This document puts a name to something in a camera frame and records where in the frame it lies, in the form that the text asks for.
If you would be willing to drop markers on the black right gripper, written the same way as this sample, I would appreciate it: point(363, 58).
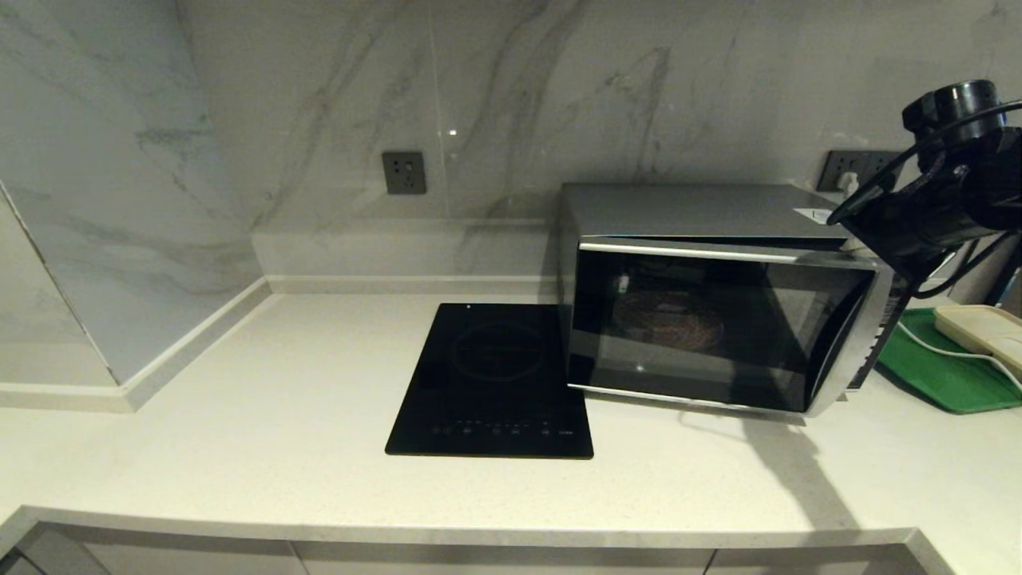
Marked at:
point(918, 220)

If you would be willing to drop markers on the black glass microwave door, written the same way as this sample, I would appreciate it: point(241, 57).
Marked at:
point(758, 335)

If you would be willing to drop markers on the purple plate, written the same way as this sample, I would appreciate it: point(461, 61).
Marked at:
point(671, 319)

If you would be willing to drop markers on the silver microwave oven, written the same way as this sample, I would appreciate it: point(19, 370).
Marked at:
point(695, 209)

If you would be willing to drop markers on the white paper label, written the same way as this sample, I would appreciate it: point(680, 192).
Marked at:
point(814, 216)

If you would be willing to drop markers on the white power plug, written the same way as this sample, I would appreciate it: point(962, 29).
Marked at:
point(848, 185)

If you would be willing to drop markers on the cream power strip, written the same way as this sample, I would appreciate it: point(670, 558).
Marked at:
point(978, 329)

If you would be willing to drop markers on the green plastic tray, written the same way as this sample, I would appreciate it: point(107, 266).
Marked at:
point(926, 375)

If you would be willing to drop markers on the grey cabinet front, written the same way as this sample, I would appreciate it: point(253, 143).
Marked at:
point(479, 563)
point(160, 559)
point(798, 563)

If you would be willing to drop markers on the black induction cooktop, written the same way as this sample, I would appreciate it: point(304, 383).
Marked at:
point(491, 383)

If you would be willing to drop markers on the grey double wall socket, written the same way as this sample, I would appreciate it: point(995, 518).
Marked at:
point(838, 162)

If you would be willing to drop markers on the black cylindrical wrist camera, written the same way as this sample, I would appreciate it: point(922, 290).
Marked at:
point(954, 112)

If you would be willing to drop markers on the grey single wall socket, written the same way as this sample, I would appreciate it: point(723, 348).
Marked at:
point(403, 173)

